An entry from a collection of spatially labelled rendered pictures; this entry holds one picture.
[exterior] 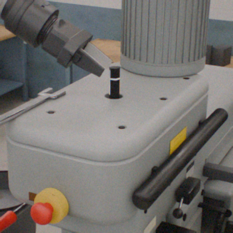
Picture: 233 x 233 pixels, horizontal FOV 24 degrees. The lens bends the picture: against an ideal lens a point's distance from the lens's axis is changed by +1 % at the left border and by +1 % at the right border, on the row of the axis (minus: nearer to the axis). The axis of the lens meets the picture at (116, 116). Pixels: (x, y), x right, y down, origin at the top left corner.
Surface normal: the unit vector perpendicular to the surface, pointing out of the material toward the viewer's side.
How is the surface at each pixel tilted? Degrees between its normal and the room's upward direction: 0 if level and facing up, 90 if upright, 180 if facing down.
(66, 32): 30
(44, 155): 90
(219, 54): 90
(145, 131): 45
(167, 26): 90
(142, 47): 90
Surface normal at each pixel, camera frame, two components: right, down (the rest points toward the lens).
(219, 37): -0.45, 0.32
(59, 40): -0.23, 0.35
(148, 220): 0.89, 0.18
